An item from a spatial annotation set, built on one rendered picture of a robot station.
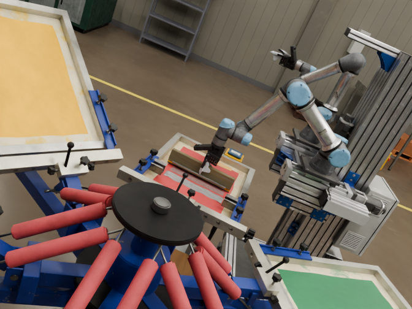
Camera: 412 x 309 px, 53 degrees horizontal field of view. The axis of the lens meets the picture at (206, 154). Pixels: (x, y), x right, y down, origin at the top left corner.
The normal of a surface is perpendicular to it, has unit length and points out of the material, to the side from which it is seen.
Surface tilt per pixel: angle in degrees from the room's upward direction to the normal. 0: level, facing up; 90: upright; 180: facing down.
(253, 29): 90
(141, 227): 0
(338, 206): 90
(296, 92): 86
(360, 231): 90
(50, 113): 32
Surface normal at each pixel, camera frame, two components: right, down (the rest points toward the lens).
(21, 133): 0.66, -0.42
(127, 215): 0.37, -0.84
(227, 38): -0.09, 0.40
